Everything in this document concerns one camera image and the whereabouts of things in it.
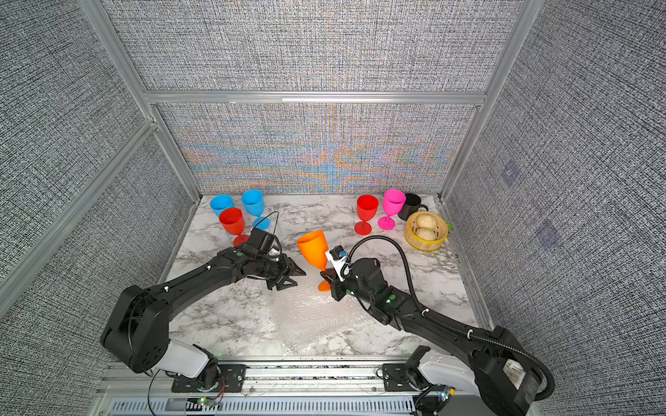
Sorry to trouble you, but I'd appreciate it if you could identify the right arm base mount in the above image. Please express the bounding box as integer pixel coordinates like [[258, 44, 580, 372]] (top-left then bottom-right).
[[375, 346, 464, 393]]

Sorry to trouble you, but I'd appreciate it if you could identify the black mug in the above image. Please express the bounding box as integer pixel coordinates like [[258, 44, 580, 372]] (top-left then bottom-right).
[[398, 193, 429, 221]]

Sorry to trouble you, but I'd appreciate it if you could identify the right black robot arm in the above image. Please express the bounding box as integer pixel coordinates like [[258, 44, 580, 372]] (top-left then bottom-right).
[[321, 258, 555, 415]]

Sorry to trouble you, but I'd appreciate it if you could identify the aluminium frame crossbar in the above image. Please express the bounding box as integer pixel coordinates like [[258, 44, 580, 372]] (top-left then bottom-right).
[[143, 90, 487, 105]]

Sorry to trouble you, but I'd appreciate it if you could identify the bubble wrap sheet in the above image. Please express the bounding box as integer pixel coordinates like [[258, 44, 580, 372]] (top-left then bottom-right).
[[269, 285, 390, 355]]

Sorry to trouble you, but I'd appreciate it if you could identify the orange wine glass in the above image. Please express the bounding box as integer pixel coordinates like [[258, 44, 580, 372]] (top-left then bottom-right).
[[297, 231, 329, 271]]

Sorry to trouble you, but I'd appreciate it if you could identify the upper white bun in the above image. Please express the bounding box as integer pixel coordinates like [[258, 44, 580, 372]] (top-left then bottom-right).
[[416, 213, 438, 230]]

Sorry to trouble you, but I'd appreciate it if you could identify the coral wine glass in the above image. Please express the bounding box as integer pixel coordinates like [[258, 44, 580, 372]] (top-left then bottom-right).
[[219, 207, 250, 247]]

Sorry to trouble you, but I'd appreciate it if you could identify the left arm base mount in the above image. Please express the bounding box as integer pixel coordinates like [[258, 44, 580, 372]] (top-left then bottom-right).
[[171, 362, 247, 393]]

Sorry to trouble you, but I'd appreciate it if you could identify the yellow bamboo steamer basket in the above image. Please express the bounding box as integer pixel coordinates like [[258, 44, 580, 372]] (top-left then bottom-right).
[[403, 211, 452, 252]]

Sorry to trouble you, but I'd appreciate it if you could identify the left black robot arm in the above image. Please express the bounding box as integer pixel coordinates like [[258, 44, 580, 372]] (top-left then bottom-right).
[[100, 229, 305, 379]]

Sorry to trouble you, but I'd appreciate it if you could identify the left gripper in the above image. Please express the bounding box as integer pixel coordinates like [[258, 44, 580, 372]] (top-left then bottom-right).
[[256, 253, 308, 291]]

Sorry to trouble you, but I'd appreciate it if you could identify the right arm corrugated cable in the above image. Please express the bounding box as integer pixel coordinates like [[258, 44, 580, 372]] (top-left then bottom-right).
[[346, 235, 557, 401]]

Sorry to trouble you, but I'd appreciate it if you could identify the blue wine glass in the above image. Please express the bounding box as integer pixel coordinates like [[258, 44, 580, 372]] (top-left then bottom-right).
[[241, 190, 271, 231], [210, 194, 235, 218]]

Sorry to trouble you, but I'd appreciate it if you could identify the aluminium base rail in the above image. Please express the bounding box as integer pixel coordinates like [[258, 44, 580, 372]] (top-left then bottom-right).
[[93, 355, 537, 416]]

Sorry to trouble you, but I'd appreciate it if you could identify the pink wine glass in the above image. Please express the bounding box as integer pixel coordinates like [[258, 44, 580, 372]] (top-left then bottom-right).
[[378, 189, 406, 231]]

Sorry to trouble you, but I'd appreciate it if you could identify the red wine glass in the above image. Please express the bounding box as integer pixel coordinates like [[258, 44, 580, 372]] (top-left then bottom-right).
[[355, 194, 379, 236]]

